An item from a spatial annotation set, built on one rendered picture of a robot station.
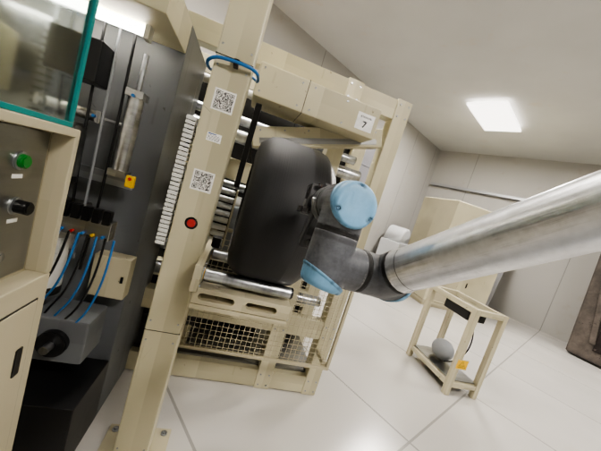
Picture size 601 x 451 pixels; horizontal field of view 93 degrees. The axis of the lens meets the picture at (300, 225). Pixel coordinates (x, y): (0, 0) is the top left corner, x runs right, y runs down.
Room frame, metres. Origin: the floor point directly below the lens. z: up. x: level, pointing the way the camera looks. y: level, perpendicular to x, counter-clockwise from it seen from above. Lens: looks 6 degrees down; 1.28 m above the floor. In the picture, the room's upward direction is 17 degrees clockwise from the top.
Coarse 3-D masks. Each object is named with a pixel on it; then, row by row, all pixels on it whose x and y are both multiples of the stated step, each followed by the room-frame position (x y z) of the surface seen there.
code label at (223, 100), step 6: (216, 90) 1.02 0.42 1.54; (222, 90) 1.02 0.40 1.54; (216, 96) 1.02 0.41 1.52; (222, 96) 1.03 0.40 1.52; (228, 96) 1.03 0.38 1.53; (234, 96) 1.04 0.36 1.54; (216, 102) 1.02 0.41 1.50; (222, 102) 1.03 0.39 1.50; (228, 102) 1.03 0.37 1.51; (234, 102) 1.04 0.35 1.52; (216, 108) 1.02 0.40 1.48; (222, 108) 1.03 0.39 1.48; (228, 108) 1.03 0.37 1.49; (228, 114) 1.03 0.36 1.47
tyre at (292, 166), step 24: (264, 144) 1.04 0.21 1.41; (288, 144) 1.04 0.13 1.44; (264, 168) 0.93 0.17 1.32; (288, 168) 0.94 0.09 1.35; (312, 168) 0.99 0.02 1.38; (264, 192) 0.89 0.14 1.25; (288, 192) 0.91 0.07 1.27; (240, 216) 0.94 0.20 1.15; (264, 216) 0.88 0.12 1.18; (288, 216) 0.90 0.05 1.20; (240, 240) 0.92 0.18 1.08; (264, 240) 0.90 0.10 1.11; (288, 240) 0.91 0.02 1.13; (240, 264) 0.96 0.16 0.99; (264, 264) 0.94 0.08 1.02; (288, 264) 0.95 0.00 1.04
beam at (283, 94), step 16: (272, 80) 1.31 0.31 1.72; (288, 80) 1.33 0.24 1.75; (304, 80) 1.35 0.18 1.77; (256, 96) 1.31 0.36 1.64; (272, 96) 1.32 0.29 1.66; (288, 96) 1.34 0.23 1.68; (304, 96) 1.35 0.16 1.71; (320, 96) 1.37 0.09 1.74; (336, 96) 1.39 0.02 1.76; (272, 112) 1.51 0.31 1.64; (288, 112) 1.41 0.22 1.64; (304, 112) 1.36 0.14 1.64; (320, 112) 1.37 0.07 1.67; (336, 112) 1.39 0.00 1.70; (352, 112) 1.41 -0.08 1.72; (368, 112) 1.43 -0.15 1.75; (336, 128) 1.43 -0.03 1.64; (352, 128) 1.42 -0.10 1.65
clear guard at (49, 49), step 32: (0, 0) 0.46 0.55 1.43; (32, 0) 0.52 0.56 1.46; (64, 0) 0.60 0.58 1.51; (96, 0) 0.68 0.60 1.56; (0, 32) 0.47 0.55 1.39; (32, 32) 0.53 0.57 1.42; (64, 32) 0.61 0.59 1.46; (0, 64) 0.48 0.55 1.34; (32, 64) 0.55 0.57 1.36; (64, 64) 0.63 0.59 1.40; (0, 96) 0.49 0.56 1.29; (32, 96) 0.56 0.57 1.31; (64, 96) 0.65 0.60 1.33
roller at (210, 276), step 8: (208, 272) 0.99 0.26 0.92; (216, 272) 1.00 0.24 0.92; (208, 280) 0.98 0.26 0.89; (216, 280) 0.99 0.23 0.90; (224, 280) 0.99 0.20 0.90; (232, 280) 1.00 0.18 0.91; (240, 280) 1.01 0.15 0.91; (248, 280) 1.02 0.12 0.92; (256, 280) 1.04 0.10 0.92; (240, 288) 1.02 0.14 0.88; (248, 288) 1.02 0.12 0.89; (256, 288) 1.02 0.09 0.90; (264, 288) 1.03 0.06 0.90; (272, 288) 1.04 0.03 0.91; (280, 288) 1.05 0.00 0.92; (288, 288) 1.06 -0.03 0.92; (280, 296) 1.05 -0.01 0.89; (288, 296) 1.05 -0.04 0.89
